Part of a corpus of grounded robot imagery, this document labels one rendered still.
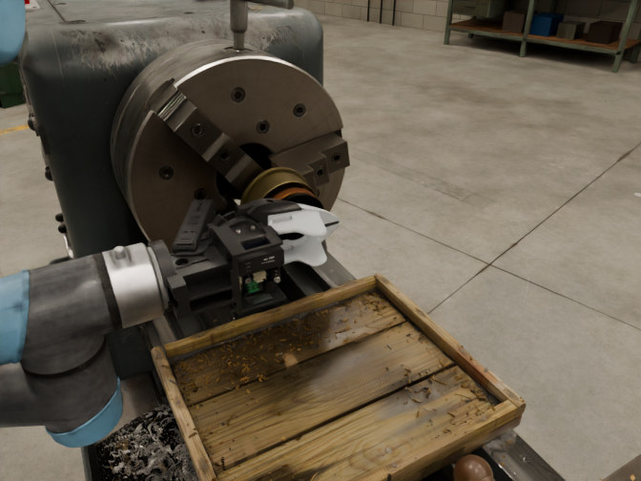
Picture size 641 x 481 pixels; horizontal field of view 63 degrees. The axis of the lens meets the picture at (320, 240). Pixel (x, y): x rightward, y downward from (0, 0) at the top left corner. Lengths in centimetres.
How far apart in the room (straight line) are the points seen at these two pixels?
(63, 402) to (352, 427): 30
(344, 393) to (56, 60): 56
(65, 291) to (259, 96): 34
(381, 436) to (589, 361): 163
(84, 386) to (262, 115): 38
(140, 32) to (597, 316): 206
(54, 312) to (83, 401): 10
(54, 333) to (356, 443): 33
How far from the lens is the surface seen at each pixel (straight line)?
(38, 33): 82
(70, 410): 57
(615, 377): 218
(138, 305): 51
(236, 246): 50
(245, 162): 63
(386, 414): 65
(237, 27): 71
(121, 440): 106
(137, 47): 81
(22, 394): 58
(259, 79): 69
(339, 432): 63
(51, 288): 50
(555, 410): 197
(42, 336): 51
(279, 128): 72
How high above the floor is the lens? 138
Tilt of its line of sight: 32 degrees down
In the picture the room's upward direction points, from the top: straight up
